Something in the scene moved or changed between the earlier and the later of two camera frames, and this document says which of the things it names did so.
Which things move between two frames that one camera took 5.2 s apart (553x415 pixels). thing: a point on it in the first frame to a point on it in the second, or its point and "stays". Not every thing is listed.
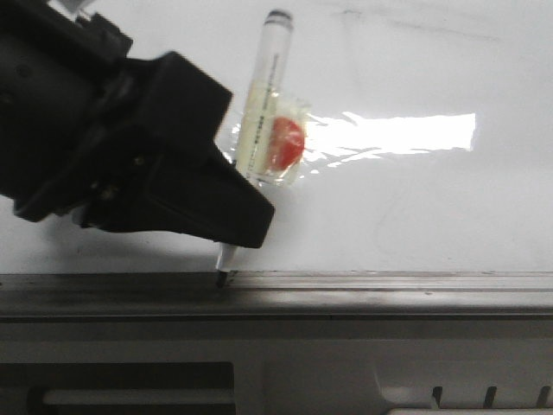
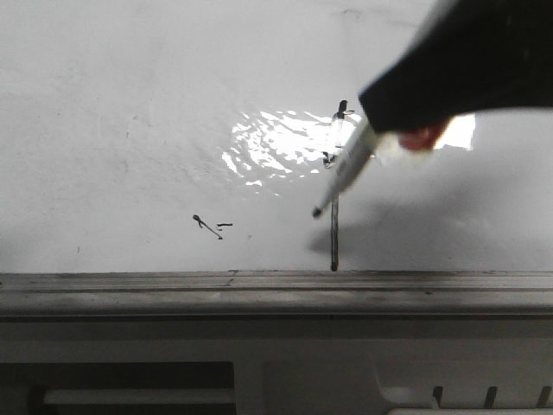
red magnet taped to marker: [286, 143] to [422, 138]
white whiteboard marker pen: [263, 104] to [357, 156]
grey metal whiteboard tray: [271, 295] stays
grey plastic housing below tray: [282, 366] stays
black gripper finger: [193, 189] to [468, 56]
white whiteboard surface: [432, 146] stays
